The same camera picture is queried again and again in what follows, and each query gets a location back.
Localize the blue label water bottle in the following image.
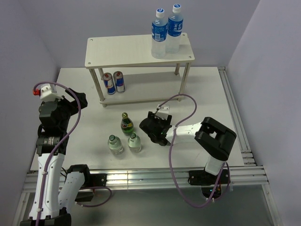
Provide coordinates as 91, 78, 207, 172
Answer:
166, 4, 183, 54
151, 8, 167, 59

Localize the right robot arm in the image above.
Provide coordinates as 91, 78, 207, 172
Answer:
139, 112, 237, 186

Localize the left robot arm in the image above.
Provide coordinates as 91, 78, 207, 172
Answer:
20, 84, 92, 226

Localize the beige two-tier shelf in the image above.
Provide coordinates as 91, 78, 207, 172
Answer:
85, 33, 195, 107

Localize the right clear glass bottle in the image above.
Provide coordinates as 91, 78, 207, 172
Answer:
127, 133, 142, 153

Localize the clear glass bottle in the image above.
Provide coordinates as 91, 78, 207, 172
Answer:
108, 135, 123, 155
127, 133, 142, 153

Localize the left green glass bottle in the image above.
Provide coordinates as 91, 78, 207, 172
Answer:
121, 113, 134, 136

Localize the left clear glass bottle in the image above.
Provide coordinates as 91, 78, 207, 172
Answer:
108, 135, 123, 155

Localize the left red bull can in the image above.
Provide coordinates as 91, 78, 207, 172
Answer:
103, 73, 116, 95

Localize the red bull can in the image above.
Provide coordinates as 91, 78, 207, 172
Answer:
113, 71, 125, 93
103, 73, 116, 95

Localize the right red bull can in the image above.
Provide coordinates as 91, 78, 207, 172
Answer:
113, 71, 125, 93

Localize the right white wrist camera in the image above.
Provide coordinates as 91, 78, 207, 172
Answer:
155, 105, 170, 120

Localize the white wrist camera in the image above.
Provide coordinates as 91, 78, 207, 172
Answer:
155, 105, 170, 120
33, 83, 62, 102

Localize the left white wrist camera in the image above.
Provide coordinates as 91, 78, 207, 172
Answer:
33, 83, 62, 102

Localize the aluminium frame rail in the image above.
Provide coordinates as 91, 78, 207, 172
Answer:
12, 67, 283, 226

